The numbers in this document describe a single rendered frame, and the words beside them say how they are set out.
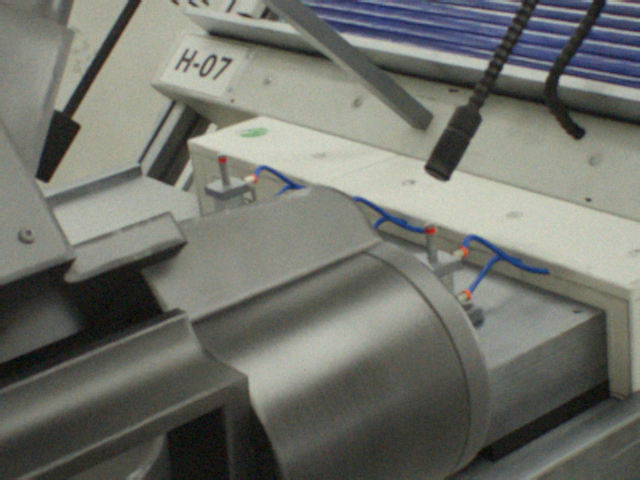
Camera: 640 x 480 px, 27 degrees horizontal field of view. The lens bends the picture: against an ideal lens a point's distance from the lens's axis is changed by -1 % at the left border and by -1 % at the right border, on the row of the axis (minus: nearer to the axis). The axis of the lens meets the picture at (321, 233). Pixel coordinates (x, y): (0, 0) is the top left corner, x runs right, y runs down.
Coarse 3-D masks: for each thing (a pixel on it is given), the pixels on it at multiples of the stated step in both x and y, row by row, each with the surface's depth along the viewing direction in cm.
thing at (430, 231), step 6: (426, 228) 77; (432, 228) 77; (426, 234) 77; (432, 234) 77; (426, 240) 77; (432, 240) 77; (426, 246) 77; (432, 246) 77; (432, 252) 77; (432, 258) 77
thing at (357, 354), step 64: (0, 128) 23; (0, 192) 23; (320, 192) 29; (0, 256) 22; (64, 256) 23; (128, 256) 25; (192, 256) 27; (256, 256) 27; (320, 256) 28; (384, 256) 28; (0, 320) 24; (64, 320) 26; (192, 320) 26; (256, 320) 26; (320, 320) 26; (384, 320) 27; (448, 320) 27; (256, 384) 25; (320, 384) 25; (384, 384) 26; (448, 384) 27; (256, 448) 25; (320, 448) 25; (384, 448) 26; (448, 448) 27
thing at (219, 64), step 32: (256, 0) 123; (224, 32) 130; (256, 32) 123; (288, 32) 118; (192, 64) 132; (224, 64) 128; (384, 64) 111; (416, 64) 106; (448, 64) 102; (480, 64) 99; (224, 96) 126; (512, 96) 101; (576, 96) 93; (608, 96) 90
